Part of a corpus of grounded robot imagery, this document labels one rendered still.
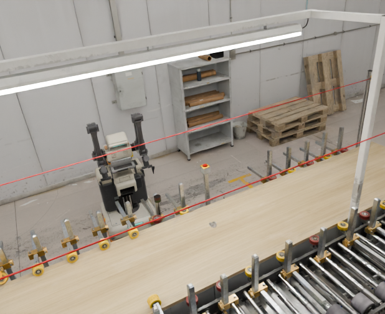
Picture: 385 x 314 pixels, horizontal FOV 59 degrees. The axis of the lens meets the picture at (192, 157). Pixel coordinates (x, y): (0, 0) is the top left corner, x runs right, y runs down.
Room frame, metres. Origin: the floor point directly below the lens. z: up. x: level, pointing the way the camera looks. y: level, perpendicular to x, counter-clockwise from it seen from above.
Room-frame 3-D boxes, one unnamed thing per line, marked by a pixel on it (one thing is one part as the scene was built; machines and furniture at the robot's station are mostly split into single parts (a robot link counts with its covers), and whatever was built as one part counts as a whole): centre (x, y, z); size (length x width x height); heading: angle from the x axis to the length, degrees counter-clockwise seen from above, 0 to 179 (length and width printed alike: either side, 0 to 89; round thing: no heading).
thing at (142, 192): (3.57, 0.89, 0.59); 0.55 x 0.34 x 0.83; 110
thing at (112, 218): (3.48, 0.86, 0.16); 0.67 x 0.64 x 0.25; 20
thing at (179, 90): (5.41, -0.24, 0.78); 0.90 x 0.45 x 1.55; 115
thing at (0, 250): (1.98, 1.49, 0.88); 0.04 x 0.04 x 0.48; 25
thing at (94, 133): (2.97, 0.90, 1.40); 0.11 x 0.06 x 0.43; 111
